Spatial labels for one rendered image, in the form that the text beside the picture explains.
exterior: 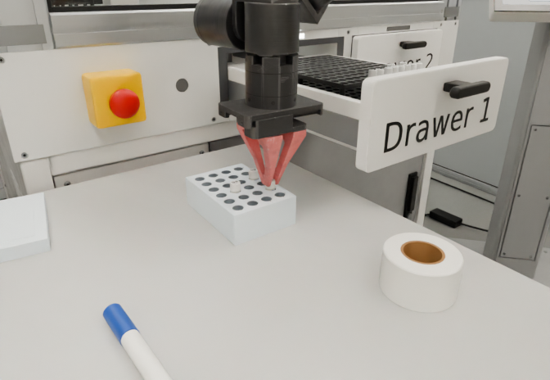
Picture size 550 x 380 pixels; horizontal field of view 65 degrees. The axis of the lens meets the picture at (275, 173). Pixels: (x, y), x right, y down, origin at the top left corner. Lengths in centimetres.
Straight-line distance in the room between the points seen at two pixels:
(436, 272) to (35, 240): 40
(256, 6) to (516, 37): 206
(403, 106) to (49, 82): 46
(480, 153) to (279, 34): 221
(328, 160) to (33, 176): 60
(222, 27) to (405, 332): 35
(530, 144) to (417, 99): 109
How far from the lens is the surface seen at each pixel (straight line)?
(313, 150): 95
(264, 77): 45
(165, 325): 39
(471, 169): 264
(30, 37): 66
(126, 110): 62
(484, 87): 61
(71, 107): 68
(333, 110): 56
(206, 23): 51
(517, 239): 177
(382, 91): 50
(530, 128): 161
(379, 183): 116
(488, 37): 250
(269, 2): 44
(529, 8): 141
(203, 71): 74
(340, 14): 91
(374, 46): 97
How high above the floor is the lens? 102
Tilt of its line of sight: 23 degrees down
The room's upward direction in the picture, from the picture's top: straight up
